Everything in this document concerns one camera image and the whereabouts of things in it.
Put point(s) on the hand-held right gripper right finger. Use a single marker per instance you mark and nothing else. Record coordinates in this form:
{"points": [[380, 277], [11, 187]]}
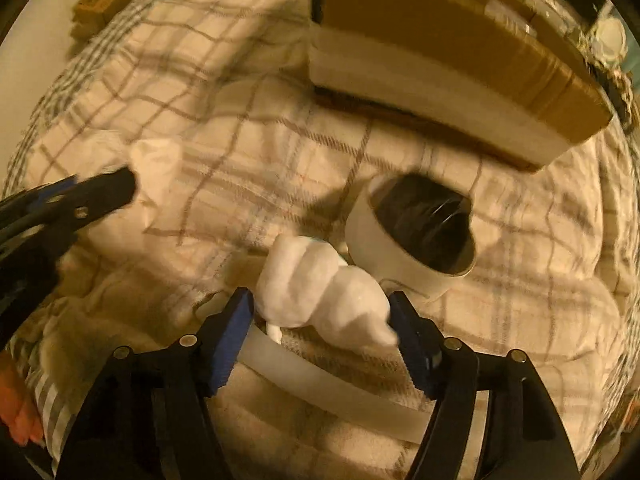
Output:
{"points": [[413, 352]]}

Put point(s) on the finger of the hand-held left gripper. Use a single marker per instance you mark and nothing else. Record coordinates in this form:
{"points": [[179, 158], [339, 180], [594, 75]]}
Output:
{"points": [[47, 195], [102, 195]]}

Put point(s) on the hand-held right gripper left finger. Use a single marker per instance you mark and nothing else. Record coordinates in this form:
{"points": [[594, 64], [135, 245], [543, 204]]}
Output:
{"points": [[231, 345]]}

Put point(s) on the white tissue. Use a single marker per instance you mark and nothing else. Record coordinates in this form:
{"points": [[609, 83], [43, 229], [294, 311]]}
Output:
{"points": [[325, 305], [156, 172]]}

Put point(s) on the person's left hand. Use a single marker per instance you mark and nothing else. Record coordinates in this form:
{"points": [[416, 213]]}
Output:
{"points": [[20, 410]]}

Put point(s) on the white plastic strip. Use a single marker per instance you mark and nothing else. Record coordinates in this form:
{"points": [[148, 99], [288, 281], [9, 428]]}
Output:
{"points": [[330, 385]]}

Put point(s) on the white cup dark interior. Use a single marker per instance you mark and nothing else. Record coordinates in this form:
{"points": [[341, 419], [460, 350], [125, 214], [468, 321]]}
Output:
{"points": [[400, 255]]}

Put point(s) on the grey checked sheet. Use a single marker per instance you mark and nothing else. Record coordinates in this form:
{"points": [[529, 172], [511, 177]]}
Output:
{"points": [[52, 95]]}

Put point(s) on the beige plaid blanket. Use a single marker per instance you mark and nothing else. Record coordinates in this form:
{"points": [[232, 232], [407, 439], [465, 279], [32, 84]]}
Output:
{"points": [[280, 150]]}

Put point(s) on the large cardboard box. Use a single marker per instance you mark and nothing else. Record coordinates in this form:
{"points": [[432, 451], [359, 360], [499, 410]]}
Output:
{"points": [[440, 70]]}

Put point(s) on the round white object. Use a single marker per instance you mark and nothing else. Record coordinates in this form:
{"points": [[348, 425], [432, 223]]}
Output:
{"points": [[611, 37]]}

